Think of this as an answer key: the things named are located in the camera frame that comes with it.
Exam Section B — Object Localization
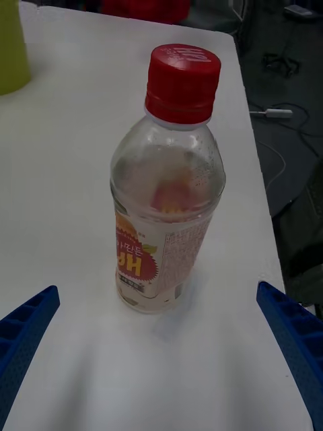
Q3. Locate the clear bottle with red cap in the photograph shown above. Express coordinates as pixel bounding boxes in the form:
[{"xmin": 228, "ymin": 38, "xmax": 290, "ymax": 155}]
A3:
[{"xmin": 109, "ymin": 43, "xmax": 227, "ymax": 314}]

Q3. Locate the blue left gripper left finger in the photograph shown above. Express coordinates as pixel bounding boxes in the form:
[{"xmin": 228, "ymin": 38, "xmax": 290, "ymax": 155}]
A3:
[{"xmin": 0, "ymin": 285, "xmax": 61, "ymax": 429}]

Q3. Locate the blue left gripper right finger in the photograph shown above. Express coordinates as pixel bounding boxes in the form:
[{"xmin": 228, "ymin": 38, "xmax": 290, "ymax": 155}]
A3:
[{"xmin": 256, "ymin": 281, "xmax": 323, "ymax": 431}]

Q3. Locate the yellow-green plastic bin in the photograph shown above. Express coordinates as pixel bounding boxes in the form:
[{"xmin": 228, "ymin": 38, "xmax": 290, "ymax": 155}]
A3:
[{"xmin": 0, "ymin": 0, "xmax": 32, "ymax": 96}]

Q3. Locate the white power adapter with cable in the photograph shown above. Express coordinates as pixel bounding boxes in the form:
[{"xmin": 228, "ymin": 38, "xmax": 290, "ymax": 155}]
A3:
[{"xmin": 249, "ymin": 108, "xmax": 294, "ymax": 119}]

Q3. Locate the person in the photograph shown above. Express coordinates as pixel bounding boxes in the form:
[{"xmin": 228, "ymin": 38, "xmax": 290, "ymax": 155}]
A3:
[{"xmin": 100, "ymin": 0, "xmax": 191, "ymax": 25}]

